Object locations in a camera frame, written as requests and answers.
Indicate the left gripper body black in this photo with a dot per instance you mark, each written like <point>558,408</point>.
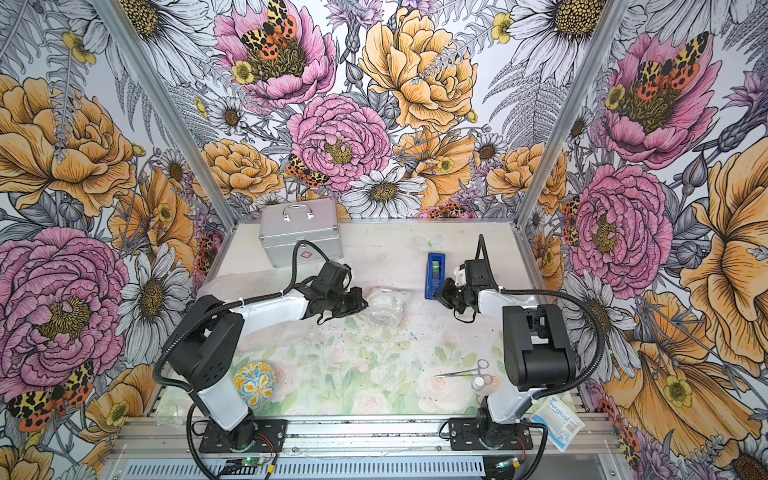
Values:
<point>334,296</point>

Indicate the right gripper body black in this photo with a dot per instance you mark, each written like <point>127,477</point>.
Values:
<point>466,289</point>

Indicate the upside-down yellow blue bowl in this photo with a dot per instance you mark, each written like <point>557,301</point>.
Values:
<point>255,383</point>

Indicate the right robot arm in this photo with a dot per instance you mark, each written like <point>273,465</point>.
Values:
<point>536,353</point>

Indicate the blue tape dispenser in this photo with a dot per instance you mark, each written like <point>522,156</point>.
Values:
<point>434,274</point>

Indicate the silver scissors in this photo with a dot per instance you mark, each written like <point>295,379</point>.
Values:
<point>478,370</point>

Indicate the silver aluminium case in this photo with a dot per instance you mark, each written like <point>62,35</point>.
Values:
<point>283,225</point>

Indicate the white blue packet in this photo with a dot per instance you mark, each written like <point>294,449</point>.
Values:
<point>561,420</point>

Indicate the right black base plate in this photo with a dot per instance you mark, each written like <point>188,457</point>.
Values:
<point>465,434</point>

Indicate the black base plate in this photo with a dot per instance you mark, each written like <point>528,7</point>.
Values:
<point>465,434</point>
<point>250,436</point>

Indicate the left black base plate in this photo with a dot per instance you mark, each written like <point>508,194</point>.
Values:
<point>250,436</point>

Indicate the aluminium front rail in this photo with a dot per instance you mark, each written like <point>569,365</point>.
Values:
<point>332,436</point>

